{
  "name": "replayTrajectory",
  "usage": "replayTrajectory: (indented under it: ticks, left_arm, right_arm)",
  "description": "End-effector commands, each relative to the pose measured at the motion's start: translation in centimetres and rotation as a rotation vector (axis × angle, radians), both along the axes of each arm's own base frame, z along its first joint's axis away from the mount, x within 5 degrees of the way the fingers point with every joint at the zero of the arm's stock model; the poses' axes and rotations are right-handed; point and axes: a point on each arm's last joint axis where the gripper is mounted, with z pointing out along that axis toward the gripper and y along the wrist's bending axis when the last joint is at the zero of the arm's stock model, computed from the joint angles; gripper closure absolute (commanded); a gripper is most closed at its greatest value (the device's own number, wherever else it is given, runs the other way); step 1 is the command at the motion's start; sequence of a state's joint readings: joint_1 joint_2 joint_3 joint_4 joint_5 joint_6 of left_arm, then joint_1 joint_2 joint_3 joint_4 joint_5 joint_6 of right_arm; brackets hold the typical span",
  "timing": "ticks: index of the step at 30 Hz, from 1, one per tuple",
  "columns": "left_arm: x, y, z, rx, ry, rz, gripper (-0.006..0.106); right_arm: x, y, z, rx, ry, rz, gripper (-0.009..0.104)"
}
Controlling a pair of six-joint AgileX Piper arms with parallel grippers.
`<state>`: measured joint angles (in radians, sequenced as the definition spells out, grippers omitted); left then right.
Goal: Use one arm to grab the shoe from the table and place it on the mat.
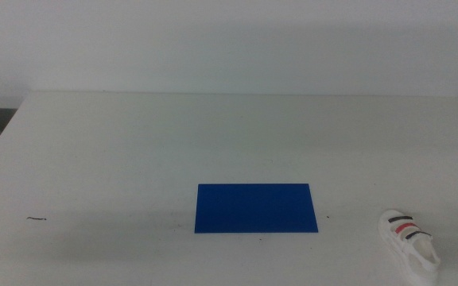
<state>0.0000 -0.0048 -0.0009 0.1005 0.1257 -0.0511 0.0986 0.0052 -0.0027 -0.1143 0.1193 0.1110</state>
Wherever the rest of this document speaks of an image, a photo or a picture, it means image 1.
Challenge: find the blue rectangular mat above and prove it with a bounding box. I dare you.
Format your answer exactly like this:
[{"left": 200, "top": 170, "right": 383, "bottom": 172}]
[{"left": 194, "top": 183, "right": 320, "bottom": 234}]

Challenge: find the white shoe with striped straps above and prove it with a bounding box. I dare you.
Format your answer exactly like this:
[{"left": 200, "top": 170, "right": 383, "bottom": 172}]
[{"left": 378, "top": 209, "right": 442, "bottom": 285}]

